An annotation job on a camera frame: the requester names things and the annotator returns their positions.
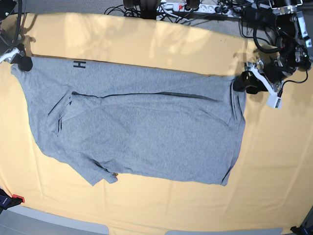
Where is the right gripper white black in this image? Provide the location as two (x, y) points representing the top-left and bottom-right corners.
(0, 45), (33, 71)

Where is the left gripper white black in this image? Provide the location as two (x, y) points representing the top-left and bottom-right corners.
(233, 59), (285, 98)

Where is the grey t-shirt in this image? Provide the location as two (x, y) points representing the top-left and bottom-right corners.
(11, 57), (246, 186)

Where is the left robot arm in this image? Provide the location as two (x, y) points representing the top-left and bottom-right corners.
(233, 0), (313, 109)

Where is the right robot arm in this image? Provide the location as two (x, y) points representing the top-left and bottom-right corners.
(0, 0), (33, 71)

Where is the black power adapter box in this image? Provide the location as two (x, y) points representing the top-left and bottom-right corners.
(242, 7), (276, 26)

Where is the white power strip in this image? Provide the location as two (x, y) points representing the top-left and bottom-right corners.
(158, 0), (241, 18)

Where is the yellow table cloth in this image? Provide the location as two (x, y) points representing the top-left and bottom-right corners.
(0, 13), (313, 235)

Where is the red black clamp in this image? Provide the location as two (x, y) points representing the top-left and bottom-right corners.
(0, 189), (25, 212)

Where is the black clamp right corner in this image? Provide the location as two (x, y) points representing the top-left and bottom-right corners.
(290, 226), (313, 235)

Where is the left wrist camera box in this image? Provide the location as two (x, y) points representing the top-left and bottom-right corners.
(267, 94), (282, 110)

